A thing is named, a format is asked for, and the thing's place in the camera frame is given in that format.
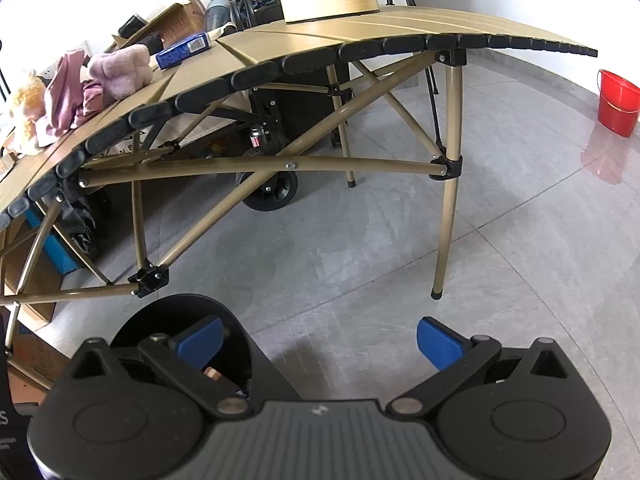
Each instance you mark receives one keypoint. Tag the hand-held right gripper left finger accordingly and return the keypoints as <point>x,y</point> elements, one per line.
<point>200,337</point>

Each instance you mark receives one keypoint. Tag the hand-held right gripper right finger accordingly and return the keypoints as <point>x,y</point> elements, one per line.
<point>440,345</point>

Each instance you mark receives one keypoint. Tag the pink and yellow sponge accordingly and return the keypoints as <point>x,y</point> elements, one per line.
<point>214,375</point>

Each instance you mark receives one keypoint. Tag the lavender fluffy towel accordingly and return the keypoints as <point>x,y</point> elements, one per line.
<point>120,72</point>

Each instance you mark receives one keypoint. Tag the purple satin cloth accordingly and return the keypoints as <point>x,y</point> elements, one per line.
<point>65,90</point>

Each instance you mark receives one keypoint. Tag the yellow white plush toy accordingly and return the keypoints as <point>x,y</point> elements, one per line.
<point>27,105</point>

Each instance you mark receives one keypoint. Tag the black wheeled cart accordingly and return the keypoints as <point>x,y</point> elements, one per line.
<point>272,192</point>

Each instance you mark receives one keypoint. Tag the black plastic bag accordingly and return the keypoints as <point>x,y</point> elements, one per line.
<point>80,225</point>

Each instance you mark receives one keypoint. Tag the blue box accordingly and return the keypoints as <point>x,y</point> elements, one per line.
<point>55,250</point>

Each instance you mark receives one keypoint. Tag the red white spray can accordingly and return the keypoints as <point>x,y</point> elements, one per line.
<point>257,136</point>

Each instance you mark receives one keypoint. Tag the tan folding table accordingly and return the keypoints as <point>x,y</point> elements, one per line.
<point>450,110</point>

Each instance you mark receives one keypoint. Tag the blue tissue packet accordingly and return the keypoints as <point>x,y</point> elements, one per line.
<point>182,51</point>

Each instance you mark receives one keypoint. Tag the red bucket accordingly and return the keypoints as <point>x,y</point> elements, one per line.
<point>617,110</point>

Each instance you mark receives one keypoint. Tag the brown cardboard box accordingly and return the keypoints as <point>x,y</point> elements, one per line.
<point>175,20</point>

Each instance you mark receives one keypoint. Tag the blue water bottle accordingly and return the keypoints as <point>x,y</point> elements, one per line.
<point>217,12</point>

